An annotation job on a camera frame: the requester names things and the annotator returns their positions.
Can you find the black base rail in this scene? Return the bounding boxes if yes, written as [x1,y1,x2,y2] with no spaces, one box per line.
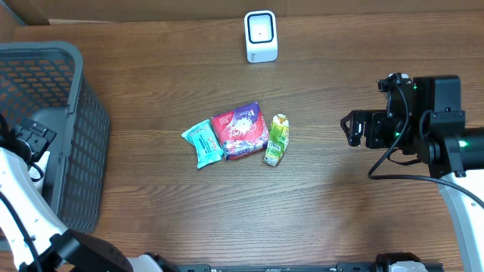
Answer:
[150,252,445,272]

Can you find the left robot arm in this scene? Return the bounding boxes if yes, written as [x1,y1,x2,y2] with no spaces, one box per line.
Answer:
[1,117,178,272]

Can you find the white tube gold cap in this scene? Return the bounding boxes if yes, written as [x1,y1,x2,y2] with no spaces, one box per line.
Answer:
[29,151,50,194]

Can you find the white barcode scanner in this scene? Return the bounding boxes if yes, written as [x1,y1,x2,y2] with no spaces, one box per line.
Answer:
[244,10,278,63]

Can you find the green yellow juice carton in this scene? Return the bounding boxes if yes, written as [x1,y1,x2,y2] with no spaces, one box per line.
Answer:
[263,113,290,166]

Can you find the teal wipes packet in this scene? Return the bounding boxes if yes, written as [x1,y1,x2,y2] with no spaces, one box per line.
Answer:
[181,119,224,169]

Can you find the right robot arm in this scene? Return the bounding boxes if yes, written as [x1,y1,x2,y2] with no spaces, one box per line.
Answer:
[340,73,483,271]

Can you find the red purple pad package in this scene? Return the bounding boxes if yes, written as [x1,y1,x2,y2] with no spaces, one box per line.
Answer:
[211,102,269,160]

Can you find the grey plastic mesh basket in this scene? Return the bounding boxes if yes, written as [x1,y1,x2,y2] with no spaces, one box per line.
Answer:
[1,42,110,233]

